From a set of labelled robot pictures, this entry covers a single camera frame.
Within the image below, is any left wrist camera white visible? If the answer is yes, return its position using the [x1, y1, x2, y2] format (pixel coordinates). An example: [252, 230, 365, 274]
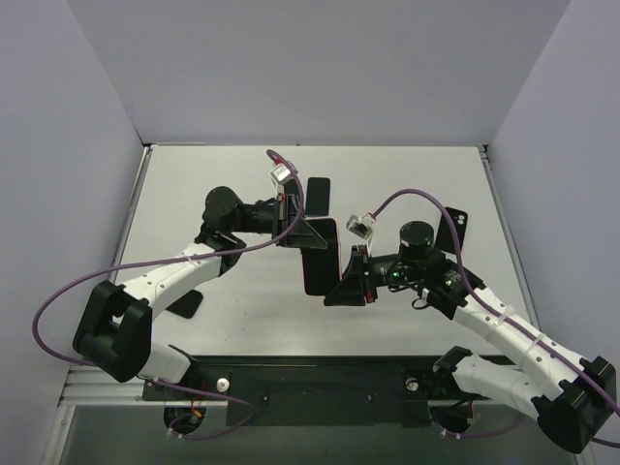
[268, 162, 297, 194]

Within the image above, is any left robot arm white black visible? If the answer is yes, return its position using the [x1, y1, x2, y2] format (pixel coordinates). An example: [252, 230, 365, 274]
[73, 186, 328, 399]

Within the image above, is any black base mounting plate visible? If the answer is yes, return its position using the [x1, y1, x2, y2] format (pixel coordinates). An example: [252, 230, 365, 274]
[143, 356, 473, 427]

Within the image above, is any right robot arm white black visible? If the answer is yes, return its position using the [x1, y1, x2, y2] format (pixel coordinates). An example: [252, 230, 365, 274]
[324, 221, 617, 454]

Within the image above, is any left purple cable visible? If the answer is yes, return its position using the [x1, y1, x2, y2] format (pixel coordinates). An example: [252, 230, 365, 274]
[32, 148, 307, 440]

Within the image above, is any aluminium frame rail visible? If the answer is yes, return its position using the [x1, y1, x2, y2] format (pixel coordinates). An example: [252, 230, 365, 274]
[477, 144, 540, 328]

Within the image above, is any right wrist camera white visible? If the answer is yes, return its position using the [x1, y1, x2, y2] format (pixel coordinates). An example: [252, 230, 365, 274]
[346, 213, 376, 252]

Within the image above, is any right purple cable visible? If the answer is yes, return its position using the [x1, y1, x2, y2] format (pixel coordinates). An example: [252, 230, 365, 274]
[367, 188, 620, 450]

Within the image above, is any blue phone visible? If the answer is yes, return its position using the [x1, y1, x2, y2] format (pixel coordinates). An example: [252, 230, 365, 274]
[305, 177, 331, 217]

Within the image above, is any black ring phone case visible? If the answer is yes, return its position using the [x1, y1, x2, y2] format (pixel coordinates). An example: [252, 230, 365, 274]
[167, 290, 203, 320]

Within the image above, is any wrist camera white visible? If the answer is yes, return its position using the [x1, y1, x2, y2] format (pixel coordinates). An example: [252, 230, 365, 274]
[268, 162, 297, 194]
[346, 213, 376, 252]

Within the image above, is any purple cable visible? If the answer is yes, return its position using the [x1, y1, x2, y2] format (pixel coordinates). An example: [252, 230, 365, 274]
[32, 148, 307, 440]
[367, 188, 620, 450]

